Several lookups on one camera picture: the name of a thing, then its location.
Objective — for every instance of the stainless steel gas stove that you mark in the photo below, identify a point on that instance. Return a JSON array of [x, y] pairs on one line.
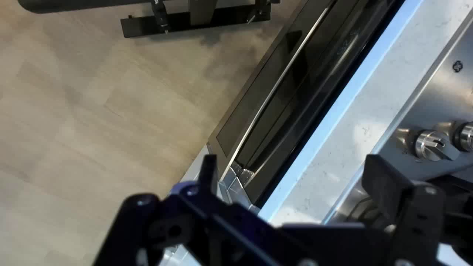
[[366, 112]]

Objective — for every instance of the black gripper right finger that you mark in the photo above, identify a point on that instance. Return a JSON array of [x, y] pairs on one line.
[[398, 223]]

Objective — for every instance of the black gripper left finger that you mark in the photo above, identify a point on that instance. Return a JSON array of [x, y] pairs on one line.
[[216, 233]]

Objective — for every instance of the built-in oven with glass door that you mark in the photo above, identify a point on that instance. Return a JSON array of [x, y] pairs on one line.
[[293, 87]]

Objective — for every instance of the black robot stand base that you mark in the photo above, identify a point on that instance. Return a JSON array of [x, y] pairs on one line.
[[202, 13]]

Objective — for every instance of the silver stove knob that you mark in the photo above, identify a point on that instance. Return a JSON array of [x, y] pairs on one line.
[[432, 145], [463, 136]]

